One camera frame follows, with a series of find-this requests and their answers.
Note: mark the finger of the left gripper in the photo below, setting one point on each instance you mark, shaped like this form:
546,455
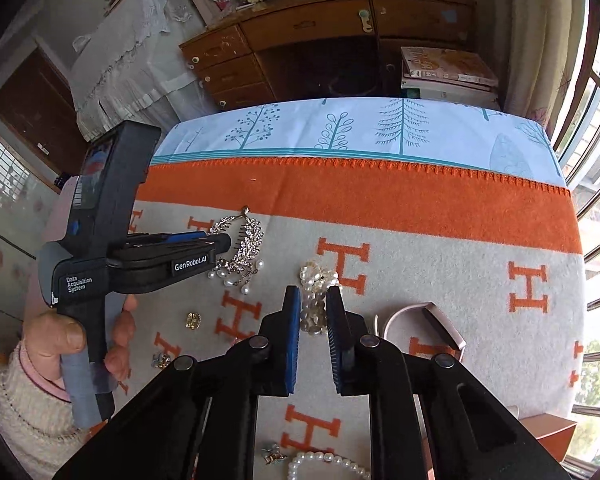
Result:
138,239
146,255

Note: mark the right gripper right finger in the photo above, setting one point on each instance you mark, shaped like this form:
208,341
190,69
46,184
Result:
345,330

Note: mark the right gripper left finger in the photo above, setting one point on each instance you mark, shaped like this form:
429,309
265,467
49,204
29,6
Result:
282,330

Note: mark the orange jewelry box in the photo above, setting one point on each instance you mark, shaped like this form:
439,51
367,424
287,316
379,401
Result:
553,432

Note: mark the white knit sleeve forearm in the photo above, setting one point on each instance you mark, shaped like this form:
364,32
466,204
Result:
36,420

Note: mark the person's left hand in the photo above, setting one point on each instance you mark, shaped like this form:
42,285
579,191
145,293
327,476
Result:
48,336

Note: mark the gold round brooch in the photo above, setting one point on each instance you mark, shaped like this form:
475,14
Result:
192,321

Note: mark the pink smart watch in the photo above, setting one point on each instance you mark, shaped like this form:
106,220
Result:
421,330

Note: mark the small silver earring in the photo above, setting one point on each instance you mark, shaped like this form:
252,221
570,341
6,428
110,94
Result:
161,360

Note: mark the orange grey H blanket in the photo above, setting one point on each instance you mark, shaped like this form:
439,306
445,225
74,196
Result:
501,256

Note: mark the brown wooden door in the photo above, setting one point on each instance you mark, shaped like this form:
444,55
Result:
36,104

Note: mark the white lace covered furniture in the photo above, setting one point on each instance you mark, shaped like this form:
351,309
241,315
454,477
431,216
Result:
132,68

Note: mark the blue tree print sheet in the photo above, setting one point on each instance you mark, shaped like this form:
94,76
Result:
395,129

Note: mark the wooden desk with drawers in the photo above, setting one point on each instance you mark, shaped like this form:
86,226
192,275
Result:
286,50

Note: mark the stack of books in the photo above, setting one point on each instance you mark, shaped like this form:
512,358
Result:
448,75

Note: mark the window with metal grille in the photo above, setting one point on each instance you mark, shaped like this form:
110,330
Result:
577,146

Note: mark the beige curtain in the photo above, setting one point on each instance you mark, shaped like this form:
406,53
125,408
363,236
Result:
531,46

